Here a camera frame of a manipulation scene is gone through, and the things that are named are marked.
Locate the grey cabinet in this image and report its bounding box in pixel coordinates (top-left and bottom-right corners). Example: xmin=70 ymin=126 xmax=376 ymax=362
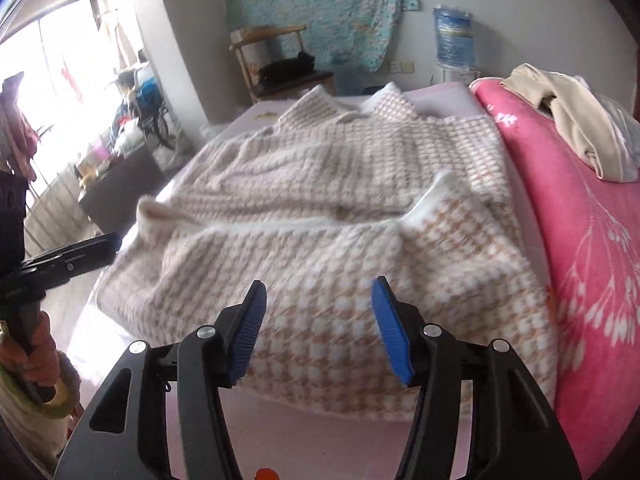
xmin=80 ymin=142 xmax=166 ymax=233

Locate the blue bag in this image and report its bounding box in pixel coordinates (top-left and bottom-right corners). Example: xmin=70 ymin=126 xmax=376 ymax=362
xmin=137 ymin=80 xmax=161 ymax=106

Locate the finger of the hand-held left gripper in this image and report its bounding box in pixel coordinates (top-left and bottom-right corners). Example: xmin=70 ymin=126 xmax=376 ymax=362
xmin=15 ymin=232 xmax=121 ymax=289

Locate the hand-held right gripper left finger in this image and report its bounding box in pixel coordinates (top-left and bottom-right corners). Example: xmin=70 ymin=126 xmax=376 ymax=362
xmin=54 ymin=280 xmax=268 ymax=480

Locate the teal floral cloth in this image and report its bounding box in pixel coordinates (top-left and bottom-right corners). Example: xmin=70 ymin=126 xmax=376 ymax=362
xmin=224 ymin=0 xmax=420 ymax=73

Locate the beige white houndstooth sweater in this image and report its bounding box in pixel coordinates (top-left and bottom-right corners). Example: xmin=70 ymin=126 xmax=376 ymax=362
xmin=95 ymin=82 xmax=558 ymax=418

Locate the person's left hand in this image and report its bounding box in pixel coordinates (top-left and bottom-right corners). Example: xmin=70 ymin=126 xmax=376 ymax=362
xmin=0 ymin=312 xmax=58 ymax=386

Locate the wooden chair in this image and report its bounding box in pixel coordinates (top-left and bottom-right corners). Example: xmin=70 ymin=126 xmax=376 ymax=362
xmin=230 ymin=24 xmax=337 ymax=103

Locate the person's left forearm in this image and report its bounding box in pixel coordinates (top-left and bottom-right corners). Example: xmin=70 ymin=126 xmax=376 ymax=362
xmin=0 ymin=350 xmax=83 ymax=466

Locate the blue water bottle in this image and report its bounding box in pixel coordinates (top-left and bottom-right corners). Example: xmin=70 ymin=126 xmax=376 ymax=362
xmin=434 ymin=5 xmax=473 ymax=68

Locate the bicycle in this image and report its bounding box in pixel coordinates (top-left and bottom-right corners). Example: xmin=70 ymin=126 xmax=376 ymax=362
xmin=135 ymin=90 xmax=176 ymax=151

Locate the beige garment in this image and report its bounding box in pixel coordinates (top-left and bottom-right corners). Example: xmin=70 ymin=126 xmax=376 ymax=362
xmin=502 ymin=63 xmax=638 ymax=181

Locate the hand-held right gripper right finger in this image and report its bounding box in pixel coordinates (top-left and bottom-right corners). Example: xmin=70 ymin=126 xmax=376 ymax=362
xmin=371 ymin=276 xmax=583 ymax=480

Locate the pink floral blanket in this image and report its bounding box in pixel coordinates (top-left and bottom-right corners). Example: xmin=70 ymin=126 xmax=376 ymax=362
xmin=470 ymin=77 xmax=640 ymax=478

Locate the black cloth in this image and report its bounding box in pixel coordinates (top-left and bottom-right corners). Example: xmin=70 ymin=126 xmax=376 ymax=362
xmin=257 ymin=52 xmax=316 ymax=83

